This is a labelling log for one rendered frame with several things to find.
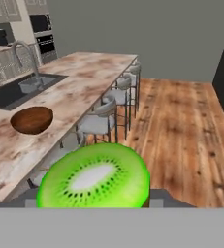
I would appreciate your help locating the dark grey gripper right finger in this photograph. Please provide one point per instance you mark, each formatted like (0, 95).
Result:
(166, 198)

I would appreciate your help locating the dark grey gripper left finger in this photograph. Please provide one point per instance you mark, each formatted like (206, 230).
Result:
(23, 200)

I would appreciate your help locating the green kiwi half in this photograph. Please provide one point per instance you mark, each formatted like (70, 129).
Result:
(95, 176)

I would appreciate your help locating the brown wooden bowl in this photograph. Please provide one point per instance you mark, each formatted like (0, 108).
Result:
(32, 120)

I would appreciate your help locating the grey padded bar stool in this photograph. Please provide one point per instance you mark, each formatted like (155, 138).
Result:
(120, 92)
(97, 121)
(52, 158)
(135, 72)

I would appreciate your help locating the dark sink basin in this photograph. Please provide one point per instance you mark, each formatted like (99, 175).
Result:
(18, 90)

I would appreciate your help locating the grey base cupboards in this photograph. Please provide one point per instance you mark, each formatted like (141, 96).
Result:
(10, 66)

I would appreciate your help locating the silver curved tap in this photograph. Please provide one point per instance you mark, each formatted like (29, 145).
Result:
(26, 58)

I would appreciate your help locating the black built-in oven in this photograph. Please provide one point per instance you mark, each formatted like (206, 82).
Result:
(46, 48)

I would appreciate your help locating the black coffee machine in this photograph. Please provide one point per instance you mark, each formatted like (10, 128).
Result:
(1, 36)

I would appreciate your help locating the black built-in microwave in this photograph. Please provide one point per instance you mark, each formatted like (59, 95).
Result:
(41, 22)

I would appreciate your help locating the grey wall cupboards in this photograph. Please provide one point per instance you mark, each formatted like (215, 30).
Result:
(5, 10)

